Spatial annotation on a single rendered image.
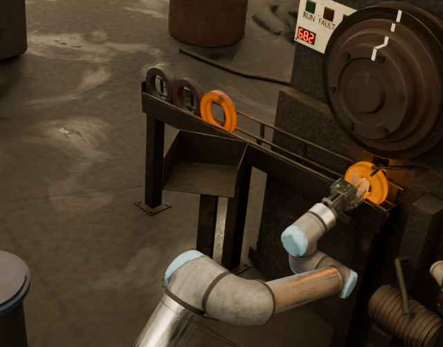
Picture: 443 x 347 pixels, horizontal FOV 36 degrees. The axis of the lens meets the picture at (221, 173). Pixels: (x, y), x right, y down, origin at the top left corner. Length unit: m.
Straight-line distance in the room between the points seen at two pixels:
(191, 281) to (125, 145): 2.15
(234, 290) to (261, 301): 0.07
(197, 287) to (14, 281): 0.80
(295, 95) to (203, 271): 1.01
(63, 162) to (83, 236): 0.63
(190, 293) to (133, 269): 1.28
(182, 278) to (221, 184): 0.78
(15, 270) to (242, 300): 0.94
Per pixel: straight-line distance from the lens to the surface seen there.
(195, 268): 1.71
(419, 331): 2.18
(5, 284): 2.31
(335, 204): 2.17
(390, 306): 2.22
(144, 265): 2.99
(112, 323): 2.75
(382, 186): 2.26
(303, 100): 2.48
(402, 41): 2.00
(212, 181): 2.45
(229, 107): 2.65
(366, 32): 2.06
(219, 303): 1.67
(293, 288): 1.85
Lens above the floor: 1.99
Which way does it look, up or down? 34 degrees down
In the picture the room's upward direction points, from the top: 6 degrees clockwise
